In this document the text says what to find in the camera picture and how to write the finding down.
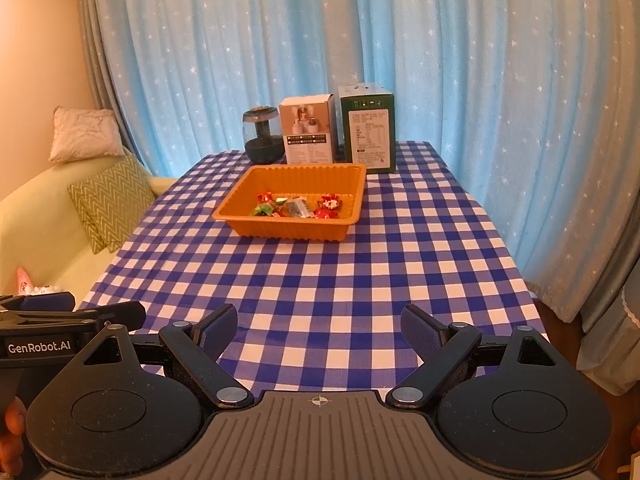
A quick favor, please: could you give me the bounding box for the blue white checkered tablecloth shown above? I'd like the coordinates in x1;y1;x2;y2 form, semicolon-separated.
77;140;543;393

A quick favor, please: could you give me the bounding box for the white product box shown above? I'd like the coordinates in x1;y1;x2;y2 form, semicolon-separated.
278;95;337;165

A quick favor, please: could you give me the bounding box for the grey curtain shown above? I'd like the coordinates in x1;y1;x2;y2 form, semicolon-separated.
77;0;147;171
575;270;640;401

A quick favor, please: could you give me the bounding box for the green chevron pillow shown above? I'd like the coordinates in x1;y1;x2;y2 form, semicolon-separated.
67;155;156;254

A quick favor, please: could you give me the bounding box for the orange plastic tray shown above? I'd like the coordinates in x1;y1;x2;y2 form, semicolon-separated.
212;162;367;241

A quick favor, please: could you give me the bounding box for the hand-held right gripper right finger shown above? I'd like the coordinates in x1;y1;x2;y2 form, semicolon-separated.
385;304;558;410

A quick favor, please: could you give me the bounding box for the dark green glass humidifier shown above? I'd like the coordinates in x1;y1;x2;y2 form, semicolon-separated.
242;106;284;165

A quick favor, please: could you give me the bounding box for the white pillow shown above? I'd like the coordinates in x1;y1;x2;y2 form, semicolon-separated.
48;106;126;163

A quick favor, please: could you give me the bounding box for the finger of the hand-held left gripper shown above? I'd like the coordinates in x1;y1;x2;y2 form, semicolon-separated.
0;301;147;335
0;292;77;314

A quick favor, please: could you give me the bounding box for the pale green sofa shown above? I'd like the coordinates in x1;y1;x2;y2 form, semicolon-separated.
0;147;178;311

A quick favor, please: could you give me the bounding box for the person's left hand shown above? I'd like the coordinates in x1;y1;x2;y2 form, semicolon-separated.
0;396;28;467

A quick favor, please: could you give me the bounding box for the green product box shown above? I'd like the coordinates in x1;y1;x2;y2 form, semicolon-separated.
337;82;398;175

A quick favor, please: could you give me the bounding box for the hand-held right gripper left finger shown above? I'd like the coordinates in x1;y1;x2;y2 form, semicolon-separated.
82;304;256;410

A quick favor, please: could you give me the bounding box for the light blue star curtain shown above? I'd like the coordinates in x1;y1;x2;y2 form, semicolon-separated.
90;0;640;323

